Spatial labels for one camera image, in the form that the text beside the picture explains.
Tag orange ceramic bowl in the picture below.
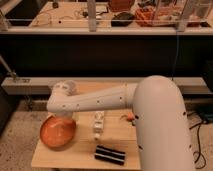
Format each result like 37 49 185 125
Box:
40 116 76 148

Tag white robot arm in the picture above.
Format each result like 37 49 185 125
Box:
47 75 196 171

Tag orange carrot toy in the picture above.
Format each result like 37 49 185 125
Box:
120 114 135 122

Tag black white striped cloth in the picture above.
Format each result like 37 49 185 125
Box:
94 145 126 165

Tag black bag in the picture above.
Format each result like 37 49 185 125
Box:
111 12 134 27

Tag orange crate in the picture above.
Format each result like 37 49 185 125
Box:
135 8 181 27

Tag grey metal beam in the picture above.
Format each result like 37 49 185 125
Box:
1 77 213 95

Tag blue hanging cable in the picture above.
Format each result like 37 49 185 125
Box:
170 31 181 83

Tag black cables on floor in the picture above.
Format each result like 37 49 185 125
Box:
186 111 209 170

